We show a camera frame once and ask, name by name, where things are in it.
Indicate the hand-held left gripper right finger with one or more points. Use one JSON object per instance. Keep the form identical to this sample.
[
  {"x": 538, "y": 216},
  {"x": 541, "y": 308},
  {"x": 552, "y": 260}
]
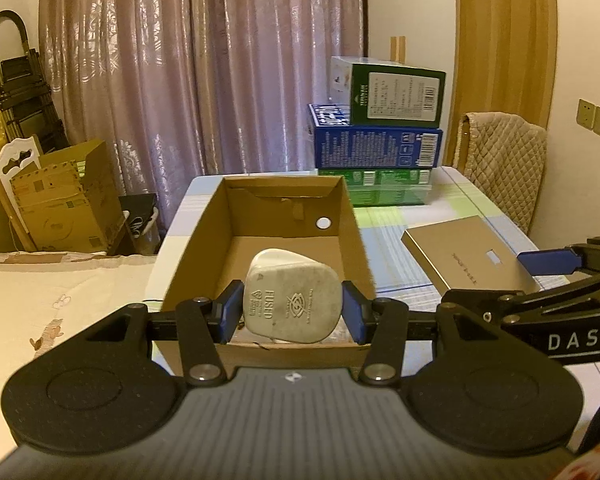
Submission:
[{"x": 352, "y": 310}]

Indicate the flat cardboard sheet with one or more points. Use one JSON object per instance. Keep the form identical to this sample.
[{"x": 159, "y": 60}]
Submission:
[{"x": 30, "y": 256}]

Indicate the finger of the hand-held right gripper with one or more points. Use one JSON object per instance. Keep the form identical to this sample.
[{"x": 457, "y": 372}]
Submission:
[
  {"x": 547, "y": 261},
  {"x": 480, "y": 300}
]

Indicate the red white printed cloth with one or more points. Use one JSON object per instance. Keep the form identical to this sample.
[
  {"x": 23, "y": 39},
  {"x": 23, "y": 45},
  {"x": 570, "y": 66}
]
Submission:
[{"x": 597, "y": 465}]

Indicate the pink patterned curtain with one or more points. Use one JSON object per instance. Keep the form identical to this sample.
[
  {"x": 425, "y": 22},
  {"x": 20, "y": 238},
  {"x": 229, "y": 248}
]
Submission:
[{"x": 180, "y": 60}]

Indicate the white cartoon print cloth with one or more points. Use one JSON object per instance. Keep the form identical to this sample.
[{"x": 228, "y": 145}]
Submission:
[{"x": 80, "y": 285}]

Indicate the cardboard box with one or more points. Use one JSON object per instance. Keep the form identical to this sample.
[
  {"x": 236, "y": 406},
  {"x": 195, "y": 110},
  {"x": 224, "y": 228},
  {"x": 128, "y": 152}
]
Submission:
[{"x": 280, "y": 210}]

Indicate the black bag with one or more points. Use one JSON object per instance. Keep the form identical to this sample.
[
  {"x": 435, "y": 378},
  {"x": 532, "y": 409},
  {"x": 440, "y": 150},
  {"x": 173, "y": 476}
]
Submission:
[{"x": 137, "y": 220}]

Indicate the dark green carton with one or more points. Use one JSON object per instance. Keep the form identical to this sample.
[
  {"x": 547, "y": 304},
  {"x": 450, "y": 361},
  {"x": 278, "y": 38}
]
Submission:
[{"x": 395, "y": 95}]

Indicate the checked tablecloth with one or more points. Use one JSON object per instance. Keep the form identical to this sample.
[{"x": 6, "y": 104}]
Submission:
[{"x": 395, "y": 270}]

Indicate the wooden chair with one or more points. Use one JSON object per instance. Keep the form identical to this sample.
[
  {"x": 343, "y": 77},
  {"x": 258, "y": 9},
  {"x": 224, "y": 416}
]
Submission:
[{"x": 462, "y": 145}]

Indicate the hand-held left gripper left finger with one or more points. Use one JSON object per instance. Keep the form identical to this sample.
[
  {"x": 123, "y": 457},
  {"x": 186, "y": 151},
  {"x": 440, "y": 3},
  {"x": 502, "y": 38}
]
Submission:
[{"x": 232, "y": 310}]

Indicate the blue carton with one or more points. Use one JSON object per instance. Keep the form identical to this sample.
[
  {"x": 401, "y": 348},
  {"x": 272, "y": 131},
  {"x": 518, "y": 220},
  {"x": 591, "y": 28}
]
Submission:
[{"x": 370, "y": 147}]

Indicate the brown printed cardboard carton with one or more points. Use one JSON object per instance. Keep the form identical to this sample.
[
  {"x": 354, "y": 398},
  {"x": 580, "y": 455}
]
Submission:
[{"x": 60, "y": 210}]

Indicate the white plug adapter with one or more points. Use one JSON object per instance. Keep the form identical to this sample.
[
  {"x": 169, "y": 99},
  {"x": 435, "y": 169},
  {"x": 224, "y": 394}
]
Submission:
[{"x": 290, "y": 300}]

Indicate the white carved chair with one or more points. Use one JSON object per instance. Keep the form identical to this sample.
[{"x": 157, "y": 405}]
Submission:
[{"x": 17, "y": 157}]

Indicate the folding step ladder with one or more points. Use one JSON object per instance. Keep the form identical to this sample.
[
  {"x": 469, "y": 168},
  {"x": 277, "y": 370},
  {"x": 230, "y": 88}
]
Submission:
[{"x": 20, "y": 90}]

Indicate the quilted beige chair cover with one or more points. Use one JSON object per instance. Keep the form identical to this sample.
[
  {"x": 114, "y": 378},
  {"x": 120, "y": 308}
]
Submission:
[{"x": 510, "y": 170}]

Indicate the wooden stick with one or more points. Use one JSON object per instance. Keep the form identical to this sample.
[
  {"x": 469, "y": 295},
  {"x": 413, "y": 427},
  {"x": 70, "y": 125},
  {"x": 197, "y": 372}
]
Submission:
[{"x": 398, "y": 50}]

